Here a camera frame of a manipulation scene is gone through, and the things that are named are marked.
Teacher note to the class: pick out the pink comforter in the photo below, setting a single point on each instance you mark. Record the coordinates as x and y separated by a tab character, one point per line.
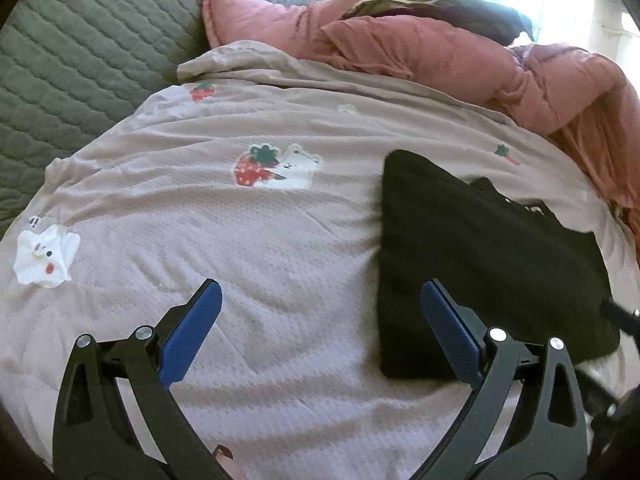
450	60

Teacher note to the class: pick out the grey quilted bed cover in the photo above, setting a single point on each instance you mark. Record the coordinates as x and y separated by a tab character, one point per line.
85	45

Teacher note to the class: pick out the strawberry printed pale blanket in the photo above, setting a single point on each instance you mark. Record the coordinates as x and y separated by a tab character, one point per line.
225	200

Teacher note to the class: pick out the dark multicoloured cloth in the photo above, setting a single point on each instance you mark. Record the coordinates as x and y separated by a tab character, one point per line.
450	10

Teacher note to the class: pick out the black shirt with orange prints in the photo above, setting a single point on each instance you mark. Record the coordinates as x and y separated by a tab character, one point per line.
480	260

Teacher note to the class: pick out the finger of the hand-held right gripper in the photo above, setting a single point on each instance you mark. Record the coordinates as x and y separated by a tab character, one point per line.
621	316
595	387

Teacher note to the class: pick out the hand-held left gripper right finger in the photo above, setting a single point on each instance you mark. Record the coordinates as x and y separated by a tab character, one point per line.
450	330

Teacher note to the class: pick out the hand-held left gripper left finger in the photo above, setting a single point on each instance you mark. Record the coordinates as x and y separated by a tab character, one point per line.
192	330

